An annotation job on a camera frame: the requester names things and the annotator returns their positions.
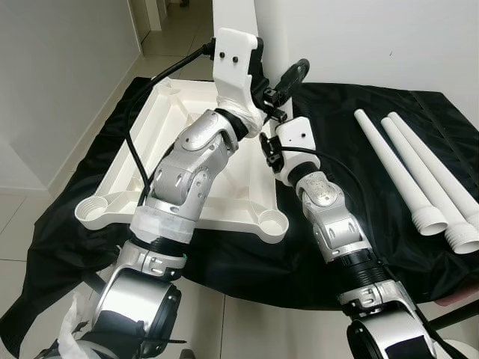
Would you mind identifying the pink folding table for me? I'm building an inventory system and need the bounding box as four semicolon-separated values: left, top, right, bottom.
415;284;479;307

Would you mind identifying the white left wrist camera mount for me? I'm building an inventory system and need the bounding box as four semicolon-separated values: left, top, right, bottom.
212;28;266;134

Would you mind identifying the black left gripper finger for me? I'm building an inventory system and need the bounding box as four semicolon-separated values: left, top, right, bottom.
278;58;311;96

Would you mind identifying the white plastic table top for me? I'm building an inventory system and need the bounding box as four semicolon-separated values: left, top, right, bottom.
75;75;289;244

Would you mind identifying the white round stand base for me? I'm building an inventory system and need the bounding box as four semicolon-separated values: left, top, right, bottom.
442;340;479;359

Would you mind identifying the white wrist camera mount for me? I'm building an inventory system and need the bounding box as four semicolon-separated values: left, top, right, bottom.
212;28;266;134
273;117;317;185

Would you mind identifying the black cloth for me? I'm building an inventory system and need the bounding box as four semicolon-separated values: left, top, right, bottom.
0;75;479;352

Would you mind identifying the crumpled clear plastic wrap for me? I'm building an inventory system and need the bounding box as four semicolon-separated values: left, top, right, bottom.
56;292;102;359

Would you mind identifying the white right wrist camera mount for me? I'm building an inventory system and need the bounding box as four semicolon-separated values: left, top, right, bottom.
273;117;317;185

